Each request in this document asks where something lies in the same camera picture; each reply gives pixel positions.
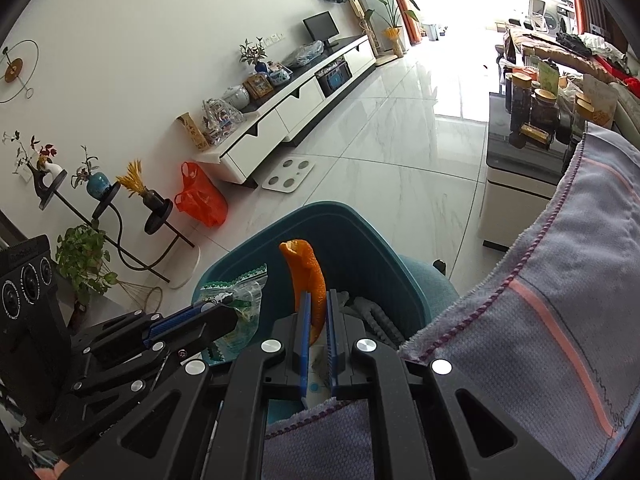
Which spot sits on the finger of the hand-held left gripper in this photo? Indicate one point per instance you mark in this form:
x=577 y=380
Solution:
x=175 y=322
x=210 y=327

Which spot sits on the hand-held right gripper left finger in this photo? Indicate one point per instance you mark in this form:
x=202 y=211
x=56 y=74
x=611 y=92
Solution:
x=303 y=340

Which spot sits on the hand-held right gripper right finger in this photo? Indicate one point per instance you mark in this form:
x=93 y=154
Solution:
x=331 y=340

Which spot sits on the clear green-printed plastic bag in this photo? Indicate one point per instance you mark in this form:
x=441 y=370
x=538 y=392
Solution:
x=245 y=305

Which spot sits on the orange peel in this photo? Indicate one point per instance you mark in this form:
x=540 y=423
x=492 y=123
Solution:
x=305 y=275

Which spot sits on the teal plastic waste bin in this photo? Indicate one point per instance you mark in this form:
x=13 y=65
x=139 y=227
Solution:
x=360 y=260

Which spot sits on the person's left forearm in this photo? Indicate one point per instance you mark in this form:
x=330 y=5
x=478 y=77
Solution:
x=47 y=472

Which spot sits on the green potted plant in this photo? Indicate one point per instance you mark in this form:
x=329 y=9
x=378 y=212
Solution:
x=82 y=260

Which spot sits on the black plant stand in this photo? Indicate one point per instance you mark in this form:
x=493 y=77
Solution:
x=120 y=245

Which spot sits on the teal fabric chair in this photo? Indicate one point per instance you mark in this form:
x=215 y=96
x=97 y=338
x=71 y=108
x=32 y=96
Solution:
x=430 y=282

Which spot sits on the patterned dark cloth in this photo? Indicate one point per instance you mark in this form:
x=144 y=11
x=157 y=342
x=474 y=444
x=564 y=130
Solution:
x=17 y=435

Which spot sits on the orange plastic bag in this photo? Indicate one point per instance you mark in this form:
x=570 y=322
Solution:
x=200 y=200

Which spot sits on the black vase yellow wheat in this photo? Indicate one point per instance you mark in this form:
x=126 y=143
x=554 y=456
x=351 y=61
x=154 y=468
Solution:
x=150 y=197

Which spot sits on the blue vase with plant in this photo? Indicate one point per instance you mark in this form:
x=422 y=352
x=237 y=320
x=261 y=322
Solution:
x=97 y=185

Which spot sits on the white vase red flowers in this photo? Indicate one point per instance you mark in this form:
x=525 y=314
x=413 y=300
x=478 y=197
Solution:
x=47 y=170

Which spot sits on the white bathroom scale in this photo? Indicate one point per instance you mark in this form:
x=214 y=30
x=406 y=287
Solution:
x=287 y=175

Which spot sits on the yellow box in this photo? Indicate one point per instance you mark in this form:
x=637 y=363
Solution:
x=192 y=132

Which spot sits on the clear wrapped model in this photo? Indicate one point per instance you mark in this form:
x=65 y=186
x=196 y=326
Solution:
x=222 y=120

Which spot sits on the white TV cabinet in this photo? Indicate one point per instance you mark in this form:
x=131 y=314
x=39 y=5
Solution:
x=280 y=120

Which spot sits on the plaid grey tablecloth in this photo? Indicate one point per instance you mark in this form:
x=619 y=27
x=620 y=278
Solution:
x=550 y=310

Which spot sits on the white ceramic jar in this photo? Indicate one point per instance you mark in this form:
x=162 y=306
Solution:
x=236 y=97

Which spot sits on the coffee table black top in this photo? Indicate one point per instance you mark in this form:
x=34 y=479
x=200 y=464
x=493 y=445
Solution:
x=515 y=195

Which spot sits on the framed picture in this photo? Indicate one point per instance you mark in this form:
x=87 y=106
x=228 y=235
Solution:
x=258 y=86

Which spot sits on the black storage crate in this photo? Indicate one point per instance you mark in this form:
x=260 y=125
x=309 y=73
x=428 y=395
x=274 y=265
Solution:
x=332 y=79

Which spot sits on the blue white porcelain bowl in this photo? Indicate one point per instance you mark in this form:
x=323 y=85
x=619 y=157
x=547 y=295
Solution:
x=280 y=76

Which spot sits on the bonsai in blue vase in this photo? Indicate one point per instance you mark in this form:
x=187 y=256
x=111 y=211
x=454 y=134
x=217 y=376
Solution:
x=255 y=57

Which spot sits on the gold box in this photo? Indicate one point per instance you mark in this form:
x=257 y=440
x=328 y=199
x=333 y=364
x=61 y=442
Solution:
x=536 y=134

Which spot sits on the dark jar wooden lid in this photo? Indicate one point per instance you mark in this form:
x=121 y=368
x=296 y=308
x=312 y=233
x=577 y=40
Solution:
x=517 y=92
x=545 y=112

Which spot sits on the tall plant yellow pot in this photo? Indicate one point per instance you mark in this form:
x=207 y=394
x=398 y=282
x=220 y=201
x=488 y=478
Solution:
x=395 y=35

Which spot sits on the black monitor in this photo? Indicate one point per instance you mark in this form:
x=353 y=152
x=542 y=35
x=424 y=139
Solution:
x=320 y=27

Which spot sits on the wooden rack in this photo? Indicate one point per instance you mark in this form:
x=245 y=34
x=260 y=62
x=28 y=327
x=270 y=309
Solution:
x=365 y=20

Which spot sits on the brown paper bag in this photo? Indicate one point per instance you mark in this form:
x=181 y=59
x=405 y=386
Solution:
x=600 y=100

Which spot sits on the white chair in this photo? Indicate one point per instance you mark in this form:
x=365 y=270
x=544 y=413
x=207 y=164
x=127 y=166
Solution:
x=532 y=19

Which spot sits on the pile of clothes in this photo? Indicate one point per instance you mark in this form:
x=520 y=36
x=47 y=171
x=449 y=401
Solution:
x=585 y=45

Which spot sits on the white washing machine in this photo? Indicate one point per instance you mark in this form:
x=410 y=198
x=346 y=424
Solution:
x=552 y=17

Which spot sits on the red cloth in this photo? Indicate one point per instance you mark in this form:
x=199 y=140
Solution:
x=617 y=72

